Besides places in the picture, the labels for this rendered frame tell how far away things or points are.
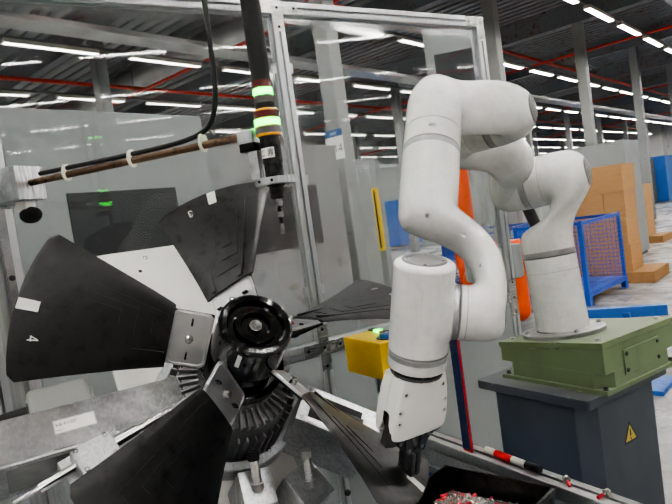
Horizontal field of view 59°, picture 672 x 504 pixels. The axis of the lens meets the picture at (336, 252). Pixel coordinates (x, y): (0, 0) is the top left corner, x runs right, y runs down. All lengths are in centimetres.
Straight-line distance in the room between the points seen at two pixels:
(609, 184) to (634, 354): 750
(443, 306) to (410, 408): 16
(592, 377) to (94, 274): 100
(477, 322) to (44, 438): 65
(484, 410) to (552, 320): 94
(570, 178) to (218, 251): 79
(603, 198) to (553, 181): 751
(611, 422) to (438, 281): 76
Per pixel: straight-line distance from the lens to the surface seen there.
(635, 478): 157
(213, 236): 114
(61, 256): 102
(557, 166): 145
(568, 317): 148
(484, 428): 237
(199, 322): 99
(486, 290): 82
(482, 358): 232
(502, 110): 108
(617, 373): 141
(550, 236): 146
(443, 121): 95
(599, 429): 143
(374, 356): 143
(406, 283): 79
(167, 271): 136
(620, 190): 886
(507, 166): 127
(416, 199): 87
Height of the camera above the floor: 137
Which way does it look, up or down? 3 degrees down
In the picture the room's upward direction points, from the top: 8 degrees counter-clockwise
